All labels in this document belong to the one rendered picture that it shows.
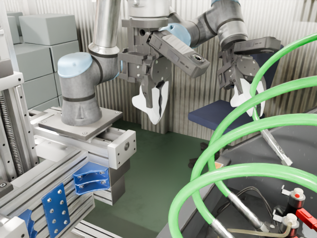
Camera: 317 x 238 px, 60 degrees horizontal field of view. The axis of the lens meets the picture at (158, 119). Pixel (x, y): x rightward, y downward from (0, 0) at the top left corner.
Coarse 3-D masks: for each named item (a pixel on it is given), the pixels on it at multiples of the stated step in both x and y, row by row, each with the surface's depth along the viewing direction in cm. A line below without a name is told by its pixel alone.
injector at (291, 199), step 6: (288, 198) 55; (294, 198) 53; (288, 204) 55; (294, 204) 53; (300, 204) 53; (276, 210) 57; (282, 210) 57; (288, 210) 55; (294, 210) 54; (282, 216) 56
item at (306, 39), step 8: (304, 40) 52; (312, 40) 51; (288, 48) 55; (272, 56) 59; (280, 56) 57; (264, 64) 60; (272, 64) 60; (264, 72) 62; (256, 80) 63; (256, 88) 65; (256, 112) 66
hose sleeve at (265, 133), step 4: (264, 132) 65; (268, 132) 65; (264, 136) 65; (268, 136) 64; (272, 136) 64; (268, 140) 64; (272, 140) 64; (272, 144) 64; (276, 144) 63; (272, 148) 64; (276, 148) 63; (280, 148) 63; (276, 152) 63; (280, 152) 63; (284, 152) 63; (280, 156) 63; (284, 156) 62; (280, 160) 63
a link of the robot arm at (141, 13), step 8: (128, 0) 48; (136, 0) 46; (144, 0) 46; (152, 0) 46; (160, 0) 47; (168, 0) 48; (128, 8) 49; (136, 8) 47; (144, 8) 47; (152, 8) 47; (160, 8) 47; (168, 8) 49; (136, 16) 48; (144, 16) 47; (152, 16) 47; (160, 16) 48
